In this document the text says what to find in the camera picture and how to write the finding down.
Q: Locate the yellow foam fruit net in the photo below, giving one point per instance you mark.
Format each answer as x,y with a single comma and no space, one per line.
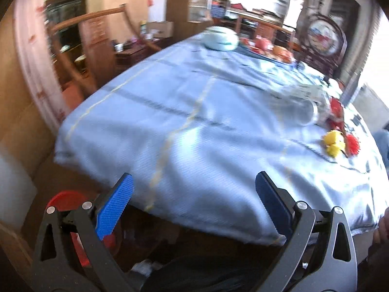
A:
333,141

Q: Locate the orange fruit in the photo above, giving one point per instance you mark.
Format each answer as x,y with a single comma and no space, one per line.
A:
282,54

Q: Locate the person's right hand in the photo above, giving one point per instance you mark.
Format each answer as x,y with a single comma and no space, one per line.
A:
382,225

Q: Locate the dark wooden side table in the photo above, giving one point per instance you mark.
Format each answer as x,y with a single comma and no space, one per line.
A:
133,53

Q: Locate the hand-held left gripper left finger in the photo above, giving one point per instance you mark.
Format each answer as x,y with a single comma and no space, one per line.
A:
117,203

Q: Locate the round embroidered table screen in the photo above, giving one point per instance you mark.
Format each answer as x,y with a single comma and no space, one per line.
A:
322,39

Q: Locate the green spray can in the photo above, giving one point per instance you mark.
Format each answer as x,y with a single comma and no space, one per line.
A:
143,29

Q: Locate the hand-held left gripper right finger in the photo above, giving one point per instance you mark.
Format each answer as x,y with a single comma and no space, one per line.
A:
273,202

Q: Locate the carved wooden chair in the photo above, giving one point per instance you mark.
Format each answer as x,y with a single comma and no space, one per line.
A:
264,27

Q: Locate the dark carved standing panel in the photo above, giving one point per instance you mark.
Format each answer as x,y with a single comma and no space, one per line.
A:
345,18

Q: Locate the tall wooden glass cabinet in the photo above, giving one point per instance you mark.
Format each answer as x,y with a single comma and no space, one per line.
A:
199,3

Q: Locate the pale green ceramic jar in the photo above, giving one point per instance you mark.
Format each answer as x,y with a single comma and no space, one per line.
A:
220,38

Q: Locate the light blue checked tablecloth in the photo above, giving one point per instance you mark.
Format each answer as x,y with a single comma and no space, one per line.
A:
194,133

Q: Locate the pink floral curtain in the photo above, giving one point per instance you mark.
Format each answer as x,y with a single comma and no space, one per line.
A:
33,51

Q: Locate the cardboard box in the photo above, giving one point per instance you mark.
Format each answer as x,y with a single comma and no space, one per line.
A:
159,29

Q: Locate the curved-back wooden armchair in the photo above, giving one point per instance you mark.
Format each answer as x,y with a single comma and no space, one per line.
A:
65,64

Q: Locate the dark lattice room screen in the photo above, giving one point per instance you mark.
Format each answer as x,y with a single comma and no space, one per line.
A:
65,12

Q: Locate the red apple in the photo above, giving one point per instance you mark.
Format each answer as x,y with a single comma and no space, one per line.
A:
263,44

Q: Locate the fruit plate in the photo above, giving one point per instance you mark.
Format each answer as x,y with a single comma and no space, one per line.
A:
267,53

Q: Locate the blue denim cloth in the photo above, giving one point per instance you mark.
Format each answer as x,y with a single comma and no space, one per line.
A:
382,146

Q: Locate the white mug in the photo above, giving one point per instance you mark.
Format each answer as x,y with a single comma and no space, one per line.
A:
118,47

